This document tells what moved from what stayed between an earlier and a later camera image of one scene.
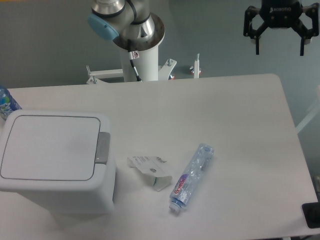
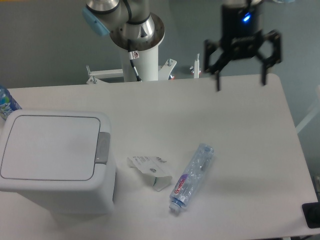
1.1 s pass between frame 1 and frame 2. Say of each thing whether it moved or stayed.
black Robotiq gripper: moved
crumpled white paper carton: stayed
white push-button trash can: stayed
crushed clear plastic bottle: stayed
